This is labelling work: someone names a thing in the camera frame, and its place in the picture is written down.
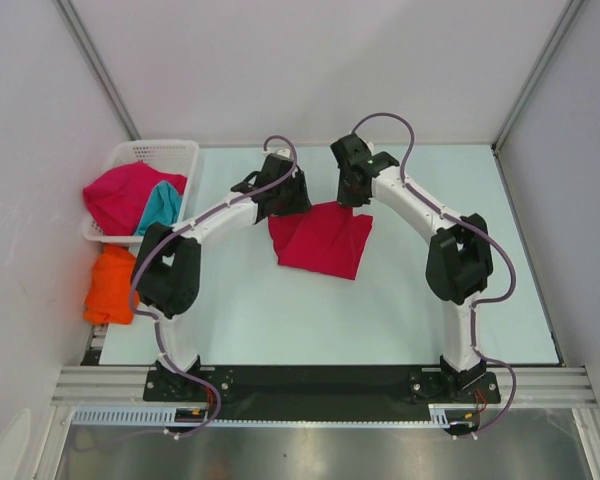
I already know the red t shirt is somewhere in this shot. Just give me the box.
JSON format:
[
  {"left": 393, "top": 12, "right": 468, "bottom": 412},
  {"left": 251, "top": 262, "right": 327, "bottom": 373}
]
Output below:
[
  {"left": 82, "top": 162, "right": 187, "bottom": 236},
  {"left": 268, "top": 202, "right": 373, "bottom": 280}
]

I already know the white plastic laundry basket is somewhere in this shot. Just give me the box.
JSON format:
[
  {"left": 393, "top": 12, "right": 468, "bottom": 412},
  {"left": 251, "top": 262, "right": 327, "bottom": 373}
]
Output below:
[{"left": 81, "top": 139, "right": 199, "bottom": 246}]

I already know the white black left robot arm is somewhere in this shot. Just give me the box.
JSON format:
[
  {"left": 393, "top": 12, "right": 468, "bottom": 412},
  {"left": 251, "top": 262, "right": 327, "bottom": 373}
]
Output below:
[{"left": 131, "top": 152, "right": 311, "bottom": 401}]

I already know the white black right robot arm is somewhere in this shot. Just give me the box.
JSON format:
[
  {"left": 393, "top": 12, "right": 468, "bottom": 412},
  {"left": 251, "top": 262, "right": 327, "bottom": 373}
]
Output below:
[{"left": 330, "top": 133, "right": 493, "bottom": 401}]

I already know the teal t shirt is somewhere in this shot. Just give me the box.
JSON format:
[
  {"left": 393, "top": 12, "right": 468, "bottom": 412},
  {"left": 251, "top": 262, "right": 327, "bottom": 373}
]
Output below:
[{"left": 134, "top": 181, "right": 182, "bottom": 236}]

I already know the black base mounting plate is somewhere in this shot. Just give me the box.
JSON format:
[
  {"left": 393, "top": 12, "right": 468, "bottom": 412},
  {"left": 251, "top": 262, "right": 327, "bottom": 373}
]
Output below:
[{"left": 143, "top": 365, "right": 501, "bottom": 422}]

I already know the orange folded t shirt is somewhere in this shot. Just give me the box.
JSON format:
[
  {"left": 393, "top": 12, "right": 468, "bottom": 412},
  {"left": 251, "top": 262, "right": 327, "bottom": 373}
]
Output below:
[{"left": 83, "top": 244, "right": 135, "bottom": 326}]

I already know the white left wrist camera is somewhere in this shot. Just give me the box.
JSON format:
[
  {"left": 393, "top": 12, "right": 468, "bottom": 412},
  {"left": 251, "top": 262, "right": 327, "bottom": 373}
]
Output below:
[{"left": 268, "top": 148, "right": 292, "bottom": 159}]

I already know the white slotted cable duct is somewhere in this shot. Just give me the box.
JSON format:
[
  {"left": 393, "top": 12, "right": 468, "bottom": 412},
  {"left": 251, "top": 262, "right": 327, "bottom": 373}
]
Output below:
[{"left": 72, "top": 406, "right": 477, "bottom": 429}]

